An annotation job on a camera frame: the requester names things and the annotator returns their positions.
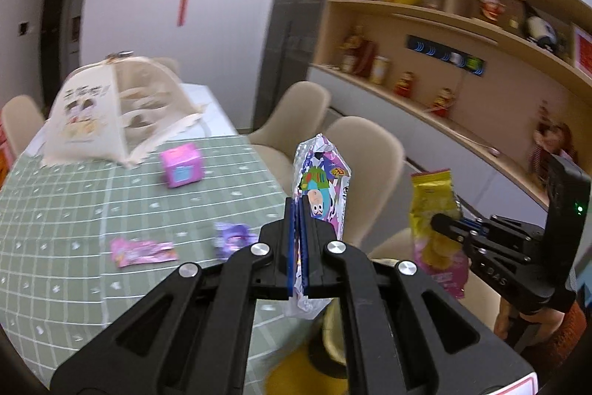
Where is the white purple cartoon packet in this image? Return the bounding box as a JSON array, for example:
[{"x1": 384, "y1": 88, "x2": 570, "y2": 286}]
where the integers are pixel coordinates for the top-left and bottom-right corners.
[{"x1": 283, "y1": 133, "x2": 354, "y2": 321}]

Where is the pink snack packet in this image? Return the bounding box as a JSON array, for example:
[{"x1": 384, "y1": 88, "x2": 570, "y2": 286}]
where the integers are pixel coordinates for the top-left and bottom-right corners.
[{"x1": 110, "y1": 237, "x2": 179, "y2": 268}]

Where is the person's orange clothing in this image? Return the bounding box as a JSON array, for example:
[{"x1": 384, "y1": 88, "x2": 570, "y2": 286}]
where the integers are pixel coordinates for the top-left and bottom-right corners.
[{"x1": 527, "y1": 300, "x2": 588, "y2": 382}]

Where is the long haired doll figurine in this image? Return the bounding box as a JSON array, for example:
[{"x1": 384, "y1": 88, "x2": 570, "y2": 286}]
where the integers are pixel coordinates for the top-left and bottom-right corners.
[{"x1": 529, "y1": 101, "x2": 576, "y2": 174}]

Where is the cream mesh food cover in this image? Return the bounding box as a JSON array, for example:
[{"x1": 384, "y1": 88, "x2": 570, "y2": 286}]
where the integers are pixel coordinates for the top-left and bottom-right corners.
[{"x1": 39, "y1": 55, "x2": 206, "y2": 169}]

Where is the pink cube box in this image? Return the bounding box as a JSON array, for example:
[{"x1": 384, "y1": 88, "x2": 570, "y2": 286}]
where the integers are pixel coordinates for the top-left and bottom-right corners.
[{"x1": 159, "y1": 144, "x2": 204, "y2": 187}]

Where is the red orange box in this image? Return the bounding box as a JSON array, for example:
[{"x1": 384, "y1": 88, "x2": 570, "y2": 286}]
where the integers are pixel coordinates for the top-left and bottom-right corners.
[{"x1": 0, "y1": 108, "x2": 14, "y2": 187}]

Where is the red picture frame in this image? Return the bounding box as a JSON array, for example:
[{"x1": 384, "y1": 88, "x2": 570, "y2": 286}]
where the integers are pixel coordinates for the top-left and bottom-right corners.
[{"x1": 571, "y1": 22, "x2": 592, "y2": 76}]

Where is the yellow trash bin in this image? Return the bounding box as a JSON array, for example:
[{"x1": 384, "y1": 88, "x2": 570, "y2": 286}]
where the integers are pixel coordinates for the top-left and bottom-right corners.
[{"x1": 263, "y1": 305, "x2": 352, "y2": 395}]

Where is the red white figurine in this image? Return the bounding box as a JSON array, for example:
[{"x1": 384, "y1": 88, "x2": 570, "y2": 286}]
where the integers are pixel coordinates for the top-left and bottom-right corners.
[{"x1": 474, "y1": 0, "x2": 507, "y2": 22}]

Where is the black wall control panel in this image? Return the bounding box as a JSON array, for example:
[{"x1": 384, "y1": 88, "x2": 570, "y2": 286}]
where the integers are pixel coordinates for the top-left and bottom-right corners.
[{"x1": 406, "y1": 35, "x2": 486, "y2": 77}]

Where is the panda shaped bottle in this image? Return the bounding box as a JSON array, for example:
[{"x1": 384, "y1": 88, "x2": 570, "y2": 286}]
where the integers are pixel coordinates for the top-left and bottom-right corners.
[{"x1": 513, "y1": 0, "x2": 560, "y2": 52}]

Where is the red doll figurine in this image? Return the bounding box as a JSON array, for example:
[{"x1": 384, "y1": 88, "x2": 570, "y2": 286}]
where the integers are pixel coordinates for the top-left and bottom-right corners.
[
  {"x1": 430, "y1": 87, "x2": 456, "y2": 118},
  {"x1": 393, "y1": 71, "x2": 416, "y2": 97}
]

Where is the person's right hand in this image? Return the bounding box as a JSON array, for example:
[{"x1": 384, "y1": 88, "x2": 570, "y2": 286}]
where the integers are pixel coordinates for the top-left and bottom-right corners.
[{"x1": 492, "y1": 298, "x2": 528, "y2": 347}]

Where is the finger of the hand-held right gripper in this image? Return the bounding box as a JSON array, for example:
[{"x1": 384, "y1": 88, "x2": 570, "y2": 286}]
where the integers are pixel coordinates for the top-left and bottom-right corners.
[
  {"x1": 429, "y1": 212, "x2": 482, "y2": 257},
  {"x1": 455, "y1": 217, "x2": 498, "y2": 238}
]

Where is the red gold bottle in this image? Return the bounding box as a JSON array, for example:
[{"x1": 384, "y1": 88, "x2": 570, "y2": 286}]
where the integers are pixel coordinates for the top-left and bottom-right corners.
[{"x1": 340, "y1": 25, "x2": 377, "y2": 76}]

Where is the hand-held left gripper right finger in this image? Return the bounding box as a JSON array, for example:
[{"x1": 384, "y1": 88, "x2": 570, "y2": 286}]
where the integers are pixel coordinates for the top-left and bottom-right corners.
[{"x1": 300, "y1": 198, "x2": 532, "y2": 395}]

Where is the green checked tablecloth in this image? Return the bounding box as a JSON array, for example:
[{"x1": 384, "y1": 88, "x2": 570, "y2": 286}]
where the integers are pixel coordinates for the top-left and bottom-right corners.
[{"x1": 0, "y1": 135, "x2": 324, "y2": 391}]

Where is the purple snack packet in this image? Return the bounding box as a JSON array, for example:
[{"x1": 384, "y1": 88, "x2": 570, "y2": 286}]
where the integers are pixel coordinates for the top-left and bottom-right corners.
[{"x1": 213, "y1": 221, "x2": 255, "y2": 259}]

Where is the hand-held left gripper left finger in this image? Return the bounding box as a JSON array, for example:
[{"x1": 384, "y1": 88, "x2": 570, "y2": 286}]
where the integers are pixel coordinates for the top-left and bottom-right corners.
[{"x1": 48, "y1": 196, "x2": 303, "y2": 395}]

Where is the yellow pink chips bag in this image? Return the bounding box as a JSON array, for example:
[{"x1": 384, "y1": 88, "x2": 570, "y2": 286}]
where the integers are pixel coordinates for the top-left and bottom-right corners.
[{"x1": 408, "y1": 167, "x2": 470, "y2": 301}]

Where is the yellow red can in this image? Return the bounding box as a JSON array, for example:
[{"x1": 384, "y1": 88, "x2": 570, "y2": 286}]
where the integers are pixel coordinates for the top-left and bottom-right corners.
[{"x1": 369, "y1": 55, "x2": 391, "y2": 86}]

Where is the wooden shelf unit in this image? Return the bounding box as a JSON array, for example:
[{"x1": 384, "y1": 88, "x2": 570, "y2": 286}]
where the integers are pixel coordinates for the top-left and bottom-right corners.
[{"x1": 307, "y1": 0, "x2": 592, "y2": 211}]

